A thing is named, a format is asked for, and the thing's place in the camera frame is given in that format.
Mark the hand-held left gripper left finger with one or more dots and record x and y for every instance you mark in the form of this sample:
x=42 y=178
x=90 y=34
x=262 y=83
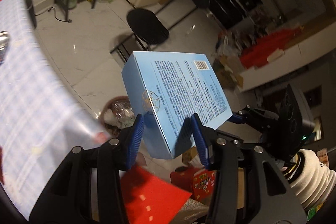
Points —
x=135 y=140

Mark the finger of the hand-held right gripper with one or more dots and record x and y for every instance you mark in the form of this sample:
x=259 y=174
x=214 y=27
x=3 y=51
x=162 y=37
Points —
x=237 y=119

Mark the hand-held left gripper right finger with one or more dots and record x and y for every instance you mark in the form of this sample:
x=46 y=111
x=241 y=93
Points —
x=199 y=140

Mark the round trash bin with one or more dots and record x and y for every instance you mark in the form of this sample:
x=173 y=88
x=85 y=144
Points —
x=115 y=113

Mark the light blue cardboard box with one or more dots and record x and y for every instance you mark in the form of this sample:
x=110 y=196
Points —
x=183 y=87

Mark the person's right forearm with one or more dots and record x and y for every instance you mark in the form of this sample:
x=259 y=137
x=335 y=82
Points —
x=315 y=182

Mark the red printed gift box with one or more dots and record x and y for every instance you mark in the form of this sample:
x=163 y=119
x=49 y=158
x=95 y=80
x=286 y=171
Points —
x=199 y=182

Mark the red cloth pile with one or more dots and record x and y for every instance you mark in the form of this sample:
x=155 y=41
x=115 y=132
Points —
x=267 y=48

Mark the black folding chair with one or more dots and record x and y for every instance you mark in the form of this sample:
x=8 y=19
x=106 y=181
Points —
x=147 y=24

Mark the plaid tablecloth with red border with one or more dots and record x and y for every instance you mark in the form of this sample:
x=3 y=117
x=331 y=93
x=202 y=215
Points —
x=31 y=87

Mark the black kitchen oven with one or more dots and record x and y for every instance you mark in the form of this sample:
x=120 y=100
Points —
x=236 y=1

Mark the crushed blue drink can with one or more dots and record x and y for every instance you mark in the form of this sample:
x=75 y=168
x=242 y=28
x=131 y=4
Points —
x=4 y=43

